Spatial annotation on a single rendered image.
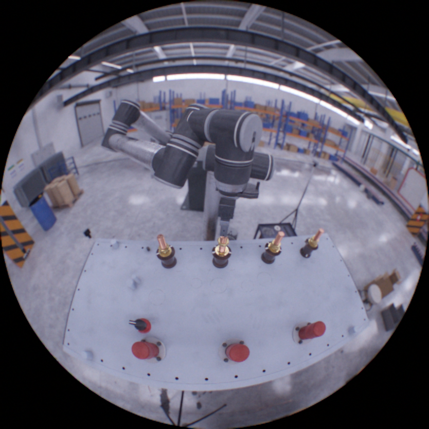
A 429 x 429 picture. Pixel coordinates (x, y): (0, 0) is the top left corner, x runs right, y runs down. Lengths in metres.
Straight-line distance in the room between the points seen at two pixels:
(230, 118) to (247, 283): 0.68
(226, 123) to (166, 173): 0.22
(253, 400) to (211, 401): 0.49
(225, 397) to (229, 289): 1.73
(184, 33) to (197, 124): 6.33
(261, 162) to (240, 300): 0.67
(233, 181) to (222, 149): 0.09
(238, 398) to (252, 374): 1.53
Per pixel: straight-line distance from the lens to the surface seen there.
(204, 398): 2.20
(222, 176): 0.41
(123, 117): 1.09
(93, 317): 0.88
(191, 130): 0.46
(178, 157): 0.45
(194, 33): 6.64
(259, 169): 0.77
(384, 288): 3.48
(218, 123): 0.39
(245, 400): 2.27
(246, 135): 0.36
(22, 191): 8.32
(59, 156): 9.85
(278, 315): 0.76
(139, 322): 0.66
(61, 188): 5.13
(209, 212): 0.93
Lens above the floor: 2.05
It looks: 41 degrees down
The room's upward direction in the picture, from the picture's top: 3 degrees clockwise
